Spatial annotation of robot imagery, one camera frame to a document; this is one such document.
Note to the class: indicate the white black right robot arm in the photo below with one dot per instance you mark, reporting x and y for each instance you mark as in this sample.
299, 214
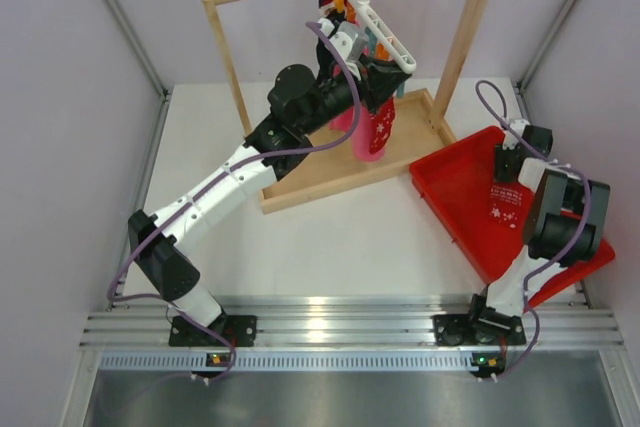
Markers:
564, 226

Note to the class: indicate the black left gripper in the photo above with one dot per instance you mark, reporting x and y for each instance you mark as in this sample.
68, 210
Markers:
377, 80

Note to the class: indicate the red patterned sock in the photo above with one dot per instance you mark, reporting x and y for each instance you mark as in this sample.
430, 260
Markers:
381, 126
506, 204

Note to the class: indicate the aluminium mounting rail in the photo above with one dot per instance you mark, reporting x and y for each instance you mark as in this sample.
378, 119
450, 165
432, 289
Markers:
341, 323

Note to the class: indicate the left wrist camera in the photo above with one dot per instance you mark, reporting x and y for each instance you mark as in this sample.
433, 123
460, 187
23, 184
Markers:
350, 41

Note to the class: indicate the white clip hanger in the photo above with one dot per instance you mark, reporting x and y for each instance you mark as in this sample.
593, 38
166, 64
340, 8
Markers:
384, 35

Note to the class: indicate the black christmas sock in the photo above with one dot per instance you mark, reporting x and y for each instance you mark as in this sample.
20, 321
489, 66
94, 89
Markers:
323, 56

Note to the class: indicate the wooden clothes rack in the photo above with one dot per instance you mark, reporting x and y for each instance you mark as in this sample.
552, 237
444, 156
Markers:
422, 126

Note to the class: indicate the teal middle clothes peg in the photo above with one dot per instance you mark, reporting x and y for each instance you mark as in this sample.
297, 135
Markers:
372, 41

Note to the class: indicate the perforated cable duct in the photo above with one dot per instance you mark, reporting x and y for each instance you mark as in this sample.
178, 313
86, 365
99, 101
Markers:
302, 361

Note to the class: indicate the pink towel sock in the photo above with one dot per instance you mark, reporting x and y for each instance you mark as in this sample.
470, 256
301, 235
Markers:
360, 139

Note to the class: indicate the red plastic tray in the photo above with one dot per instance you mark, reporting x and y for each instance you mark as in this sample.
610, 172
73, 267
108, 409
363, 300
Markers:
455, 183

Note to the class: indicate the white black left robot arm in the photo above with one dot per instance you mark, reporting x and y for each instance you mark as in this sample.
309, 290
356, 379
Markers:
300, 105

